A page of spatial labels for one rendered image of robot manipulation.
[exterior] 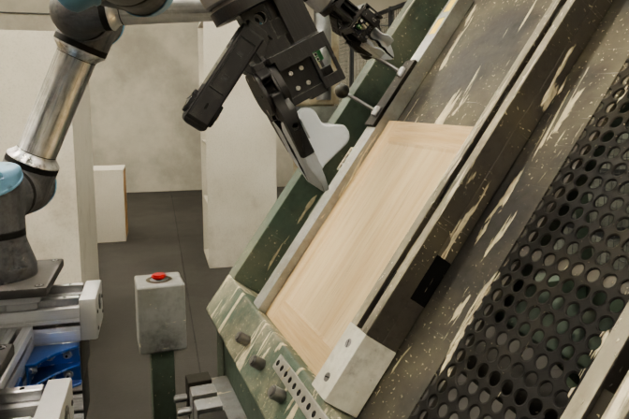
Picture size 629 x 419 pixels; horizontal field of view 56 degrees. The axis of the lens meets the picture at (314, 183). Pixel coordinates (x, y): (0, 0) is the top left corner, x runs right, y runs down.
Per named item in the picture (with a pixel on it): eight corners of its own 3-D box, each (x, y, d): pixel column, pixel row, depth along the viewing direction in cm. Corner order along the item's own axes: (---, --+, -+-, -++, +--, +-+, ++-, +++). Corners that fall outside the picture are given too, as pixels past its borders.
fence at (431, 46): (265, 310, 147) (253, 302, 146) (462, 4, 155) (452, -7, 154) (270, 316, 142) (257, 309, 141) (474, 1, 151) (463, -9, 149)
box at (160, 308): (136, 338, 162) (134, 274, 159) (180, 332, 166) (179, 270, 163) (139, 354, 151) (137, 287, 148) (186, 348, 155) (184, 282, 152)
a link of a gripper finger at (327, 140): (372, 172, 61) (332, 92, 58) (323, 200, 60) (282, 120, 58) (362, 168, 64) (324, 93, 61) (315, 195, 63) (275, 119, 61)
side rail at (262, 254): (258, 291, 172) (227, 273, 168) (453, -11, 182) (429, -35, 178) (264, 296, 167) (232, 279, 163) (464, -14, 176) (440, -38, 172)
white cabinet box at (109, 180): (70, 235, 613) (65, 166, 603) (128, 231, 628) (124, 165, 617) (64, 244, 570) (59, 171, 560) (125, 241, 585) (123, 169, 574)
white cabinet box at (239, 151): (203, 251, 548) (197, 25, 519) (265, 246, 563) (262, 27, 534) (209, 268, 491) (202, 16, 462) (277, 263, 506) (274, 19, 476)
